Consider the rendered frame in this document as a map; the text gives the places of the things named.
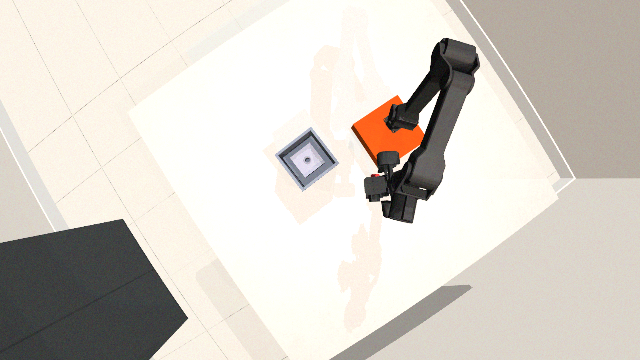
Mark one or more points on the white square plate with hole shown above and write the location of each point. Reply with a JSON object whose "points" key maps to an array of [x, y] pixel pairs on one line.
{"points": [[308, 152]]}

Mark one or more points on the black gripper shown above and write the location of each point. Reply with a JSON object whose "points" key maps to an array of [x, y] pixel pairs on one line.
{"points": [[386, 162]]}

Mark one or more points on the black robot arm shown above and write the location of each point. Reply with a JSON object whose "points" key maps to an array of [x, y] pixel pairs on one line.
{"points": [[452, 72]]}

